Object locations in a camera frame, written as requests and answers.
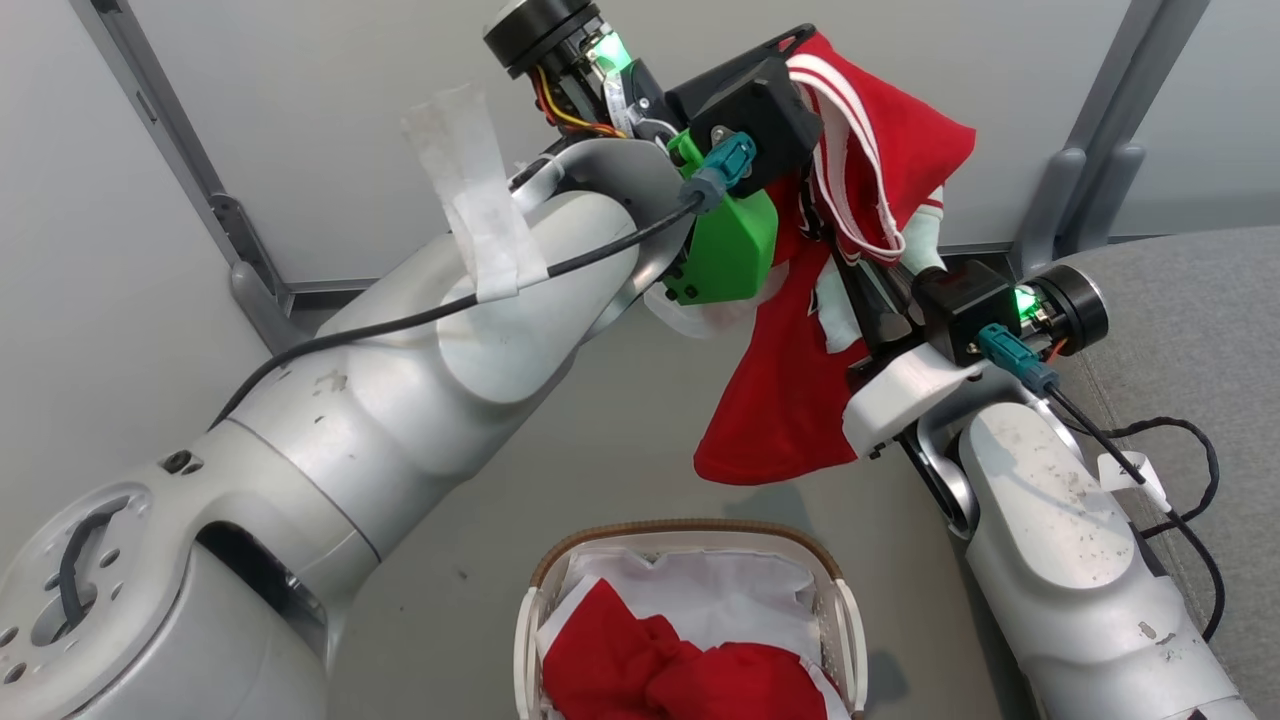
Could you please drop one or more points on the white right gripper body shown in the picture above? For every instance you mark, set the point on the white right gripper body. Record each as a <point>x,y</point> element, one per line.
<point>905,400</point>

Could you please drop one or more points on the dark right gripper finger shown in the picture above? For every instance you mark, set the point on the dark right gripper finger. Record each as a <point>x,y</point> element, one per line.
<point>895,318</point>
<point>862,305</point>

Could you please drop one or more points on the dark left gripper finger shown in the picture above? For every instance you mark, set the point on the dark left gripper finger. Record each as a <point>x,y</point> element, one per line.
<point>745,62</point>

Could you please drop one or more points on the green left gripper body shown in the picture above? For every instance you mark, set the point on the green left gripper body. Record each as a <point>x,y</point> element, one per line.
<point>735,245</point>

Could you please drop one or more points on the red jersey with white stripes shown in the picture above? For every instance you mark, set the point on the red jersey with white stripes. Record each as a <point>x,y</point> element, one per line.
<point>790,400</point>

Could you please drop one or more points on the plain red garment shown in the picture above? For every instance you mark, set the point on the plain red garment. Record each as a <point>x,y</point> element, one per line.
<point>660,670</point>

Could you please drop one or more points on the white laundry basket brown rim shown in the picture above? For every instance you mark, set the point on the white laundry basket brown rim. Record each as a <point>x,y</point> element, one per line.
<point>845,640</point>

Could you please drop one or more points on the white basket liner cloth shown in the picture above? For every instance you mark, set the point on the white basket liner cloth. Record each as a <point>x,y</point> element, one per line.
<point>720,590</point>

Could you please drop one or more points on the white tape strip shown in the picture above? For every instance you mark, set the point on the white tape strip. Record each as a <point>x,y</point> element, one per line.
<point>485,215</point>

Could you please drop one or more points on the grey fabric sofa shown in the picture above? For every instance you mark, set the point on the grey fabric sofa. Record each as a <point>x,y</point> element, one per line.
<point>1200,330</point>

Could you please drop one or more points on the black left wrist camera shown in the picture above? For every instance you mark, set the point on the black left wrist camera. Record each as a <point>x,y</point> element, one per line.
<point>765,125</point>

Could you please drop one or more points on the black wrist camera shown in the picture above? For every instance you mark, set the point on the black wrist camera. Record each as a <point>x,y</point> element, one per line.
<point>765,125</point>
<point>965,305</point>

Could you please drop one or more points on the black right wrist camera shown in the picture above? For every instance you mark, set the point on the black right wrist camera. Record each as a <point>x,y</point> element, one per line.
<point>965,305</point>

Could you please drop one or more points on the grey double partition post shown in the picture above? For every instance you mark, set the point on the grey double partition post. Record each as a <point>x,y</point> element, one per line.
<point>1090,170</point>

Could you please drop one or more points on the grey partition post with foot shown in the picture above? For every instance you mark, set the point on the grey partition post with foot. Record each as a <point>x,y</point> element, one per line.
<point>190,170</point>

